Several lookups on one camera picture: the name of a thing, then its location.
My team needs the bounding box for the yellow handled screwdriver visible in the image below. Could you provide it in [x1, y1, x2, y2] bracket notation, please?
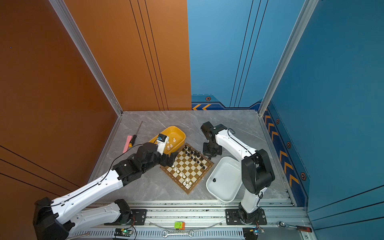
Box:
[129, 121, 143, 148]

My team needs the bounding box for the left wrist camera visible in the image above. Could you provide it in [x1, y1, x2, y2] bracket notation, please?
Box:
[156, 134, 169, 155]

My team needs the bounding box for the yellow plastic tray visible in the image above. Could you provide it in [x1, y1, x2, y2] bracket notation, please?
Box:
[149, 126, 186, 155]

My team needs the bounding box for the silver combination wrench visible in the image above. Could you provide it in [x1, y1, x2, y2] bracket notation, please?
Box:
[162, 230, 195, 238]

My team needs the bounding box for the white chess piece in tray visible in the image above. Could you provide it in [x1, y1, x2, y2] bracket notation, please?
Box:
[167, 137, 176, 151]

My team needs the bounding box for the left green circuit board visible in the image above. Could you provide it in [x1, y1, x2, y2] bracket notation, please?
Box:
[114, 228, 135, 239]

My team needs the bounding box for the wooden chess board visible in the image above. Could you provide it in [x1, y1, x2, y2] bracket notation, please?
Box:
[160, 143, 214, 194]

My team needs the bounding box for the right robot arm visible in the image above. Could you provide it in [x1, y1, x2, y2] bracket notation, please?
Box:
[201, 122, 275, 225]

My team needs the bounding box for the orange green small block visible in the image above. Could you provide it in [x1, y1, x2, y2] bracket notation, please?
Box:
[174, 222, 185, 230]

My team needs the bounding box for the aluminium rail frame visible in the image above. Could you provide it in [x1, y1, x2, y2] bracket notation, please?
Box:
[69, 198, 317, 240]

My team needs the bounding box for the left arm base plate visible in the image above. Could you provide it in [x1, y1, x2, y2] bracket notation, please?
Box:
[104, 209, 148, 226]

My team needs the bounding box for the green circuit board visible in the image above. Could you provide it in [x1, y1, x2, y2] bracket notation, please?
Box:
[243, 228, 265, 240]
[114, 228, 135, 239]

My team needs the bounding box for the red handled ratchet wrench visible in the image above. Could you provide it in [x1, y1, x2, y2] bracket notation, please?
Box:
[278, 221, 313, 233]

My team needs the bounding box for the pink flat tool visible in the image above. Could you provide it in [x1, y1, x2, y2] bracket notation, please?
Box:
[123, 135, 133, 154]

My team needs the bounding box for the white plastic tray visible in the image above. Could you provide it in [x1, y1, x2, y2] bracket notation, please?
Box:
[206, 157, 242, 203]

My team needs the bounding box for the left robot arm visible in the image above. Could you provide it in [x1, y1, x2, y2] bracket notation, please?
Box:
[33, 143, 178, 240]

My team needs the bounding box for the right green circuit board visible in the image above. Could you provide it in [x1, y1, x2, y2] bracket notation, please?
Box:
[243, 228, 265, 240]

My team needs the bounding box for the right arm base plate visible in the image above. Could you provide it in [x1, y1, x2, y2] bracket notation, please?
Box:
[226, 208, 268, 226]

